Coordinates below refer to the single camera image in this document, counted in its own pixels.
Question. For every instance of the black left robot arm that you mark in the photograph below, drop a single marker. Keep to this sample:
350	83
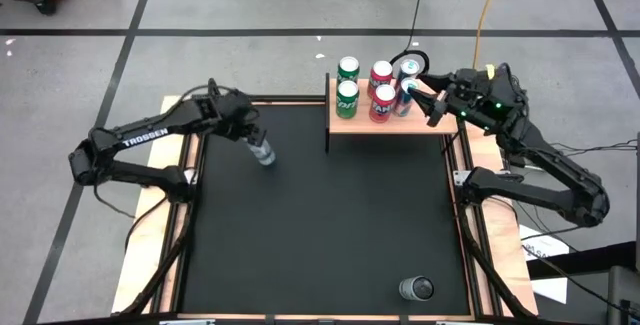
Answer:
145	137

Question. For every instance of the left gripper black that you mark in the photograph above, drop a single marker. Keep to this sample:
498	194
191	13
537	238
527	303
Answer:
248	124

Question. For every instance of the wooden shelf board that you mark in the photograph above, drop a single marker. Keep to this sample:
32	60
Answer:
360	126

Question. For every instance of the white paper sheet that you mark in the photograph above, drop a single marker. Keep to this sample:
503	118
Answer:
552	290
540	242

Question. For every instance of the black aluminium table frame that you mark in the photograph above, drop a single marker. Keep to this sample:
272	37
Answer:
474	275

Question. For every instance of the green Sprite can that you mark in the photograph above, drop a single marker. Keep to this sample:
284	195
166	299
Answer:
347	102
348	67

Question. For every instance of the orange Fanta can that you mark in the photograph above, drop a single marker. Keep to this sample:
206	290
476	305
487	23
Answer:
382	107
381	70

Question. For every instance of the grey box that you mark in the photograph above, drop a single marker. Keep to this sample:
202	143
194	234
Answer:
622	295

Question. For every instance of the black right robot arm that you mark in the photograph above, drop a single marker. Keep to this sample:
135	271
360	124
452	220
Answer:
525	192

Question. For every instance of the long black bar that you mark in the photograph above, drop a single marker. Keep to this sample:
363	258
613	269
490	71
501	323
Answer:
590	262

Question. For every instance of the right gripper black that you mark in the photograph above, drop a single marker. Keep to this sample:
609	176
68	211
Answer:
467	97

